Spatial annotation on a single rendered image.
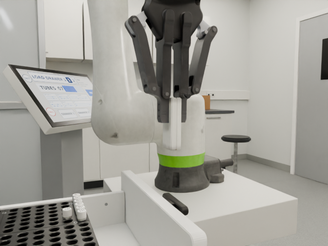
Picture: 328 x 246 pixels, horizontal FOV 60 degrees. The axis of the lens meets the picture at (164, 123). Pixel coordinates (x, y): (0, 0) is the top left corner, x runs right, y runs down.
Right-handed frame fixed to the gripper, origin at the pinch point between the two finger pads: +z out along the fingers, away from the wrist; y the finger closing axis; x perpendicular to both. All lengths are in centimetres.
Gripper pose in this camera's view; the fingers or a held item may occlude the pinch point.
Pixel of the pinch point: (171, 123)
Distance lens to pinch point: 38.9
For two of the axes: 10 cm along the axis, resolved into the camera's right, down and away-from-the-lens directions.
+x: -3.9, -0.7, 9.2
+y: 9.2, -0.2, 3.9
